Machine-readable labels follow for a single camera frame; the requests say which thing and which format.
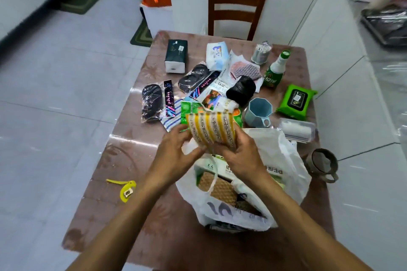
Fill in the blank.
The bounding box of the person's left hand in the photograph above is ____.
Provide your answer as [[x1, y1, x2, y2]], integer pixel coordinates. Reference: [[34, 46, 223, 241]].
[[153, 124, 207, 184]]

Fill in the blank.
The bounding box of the person's right hand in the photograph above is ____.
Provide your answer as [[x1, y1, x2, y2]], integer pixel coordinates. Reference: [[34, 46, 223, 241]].
[[214, 122, 268, 182]]

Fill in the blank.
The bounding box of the pack of yellow scouring sponges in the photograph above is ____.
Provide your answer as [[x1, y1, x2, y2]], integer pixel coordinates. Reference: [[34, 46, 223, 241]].
[[185, 109, 238, 151]]

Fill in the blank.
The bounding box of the person's right forearm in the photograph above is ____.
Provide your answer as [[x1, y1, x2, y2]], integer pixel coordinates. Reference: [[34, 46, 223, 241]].
[[245, 172, 374, 271]]

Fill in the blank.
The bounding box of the person's left forearm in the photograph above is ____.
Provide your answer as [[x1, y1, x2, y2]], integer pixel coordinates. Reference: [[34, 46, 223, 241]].
[[65, 171, 178, 271]]

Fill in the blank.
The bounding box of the blue striped cloth packet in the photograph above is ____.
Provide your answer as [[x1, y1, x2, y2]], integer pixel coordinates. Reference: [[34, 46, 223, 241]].
[[160, 99, 191, 133]]

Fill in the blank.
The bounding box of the green snack packet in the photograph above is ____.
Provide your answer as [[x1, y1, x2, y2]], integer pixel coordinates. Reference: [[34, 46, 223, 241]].
[[180, 101, 244, 128]]

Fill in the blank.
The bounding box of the woven brown pad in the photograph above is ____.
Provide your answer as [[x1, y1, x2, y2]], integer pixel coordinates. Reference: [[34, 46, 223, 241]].
[[197, 171, 239, 207]]

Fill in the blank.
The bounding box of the white plastic shopping bag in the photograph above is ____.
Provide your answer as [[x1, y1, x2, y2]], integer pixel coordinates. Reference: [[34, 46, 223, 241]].
[[176, 128, 312, 232]]

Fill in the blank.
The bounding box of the black patterned slim packet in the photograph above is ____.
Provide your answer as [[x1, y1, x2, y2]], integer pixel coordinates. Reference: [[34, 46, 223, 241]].
[[190, 71, 221, 100], [163, 80, 176, 118]]

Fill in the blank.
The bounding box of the light blue plastic mug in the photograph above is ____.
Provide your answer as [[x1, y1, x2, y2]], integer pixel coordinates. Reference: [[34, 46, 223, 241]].
[[244, 97, 273, 129]]

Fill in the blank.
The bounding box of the colourful printed packet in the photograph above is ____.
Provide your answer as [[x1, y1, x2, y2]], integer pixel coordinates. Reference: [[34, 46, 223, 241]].
[[197, 88, 240, 112]]

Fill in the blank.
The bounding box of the black packaged eye mask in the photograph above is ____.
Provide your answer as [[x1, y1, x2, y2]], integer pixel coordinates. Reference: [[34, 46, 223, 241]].
[[178, 63, 211, 94], [141, 83, 165, 122]]

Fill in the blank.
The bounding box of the roll of black bags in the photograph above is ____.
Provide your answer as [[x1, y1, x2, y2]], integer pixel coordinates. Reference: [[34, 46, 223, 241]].
[[226, 75, 257, 106]]

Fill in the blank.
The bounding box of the clear plastic box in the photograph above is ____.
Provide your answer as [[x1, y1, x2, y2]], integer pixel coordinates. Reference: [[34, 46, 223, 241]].
[[279, 118, 316, 144]]

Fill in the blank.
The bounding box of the yellow plastic tag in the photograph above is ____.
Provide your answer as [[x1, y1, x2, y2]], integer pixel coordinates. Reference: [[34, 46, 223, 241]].
[[106, 179, 137, 203]]

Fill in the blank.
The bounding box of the packaged pink mesh cloth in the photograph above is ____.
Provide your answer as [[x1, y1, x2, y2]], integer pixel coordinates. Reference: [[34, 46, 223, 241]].
[[227, 50, 264, 93]]

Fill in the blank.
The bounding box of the green wet wipes pack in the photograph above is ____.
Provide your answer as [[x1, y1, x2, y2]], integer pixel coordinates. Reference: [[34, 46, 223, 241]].
[[276, 84, 318, 121]]

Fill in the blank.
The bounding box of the dark green tissue box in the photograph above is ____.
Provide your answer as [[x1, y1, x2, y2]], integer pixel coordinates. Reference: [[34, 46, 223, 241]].
[[164, 39, 188, 74]]

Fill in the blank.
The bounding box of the white wet wipes pack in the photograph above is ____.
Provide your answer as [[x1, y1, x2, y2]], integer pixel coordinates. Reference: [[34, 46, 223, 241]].
[[206, 41, 229, 72]]

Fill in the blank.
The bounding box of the green spray bottle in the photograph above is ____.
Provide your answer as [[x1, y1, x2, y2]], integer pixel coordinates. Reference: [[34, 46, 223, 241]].
[[263, 50, 291, 88]]

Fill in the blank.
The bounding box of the clear jar of cotton swabs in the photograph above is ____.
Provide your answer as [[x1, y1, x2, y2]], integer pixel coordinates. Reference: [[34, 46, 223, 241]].
[[251, 41, 272, 65]]

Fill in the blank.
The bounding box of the metal tray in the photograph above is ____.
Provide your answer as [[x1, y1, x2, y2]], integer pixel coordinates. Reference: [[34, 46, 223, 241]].
[[360, 7, 407, 47]]

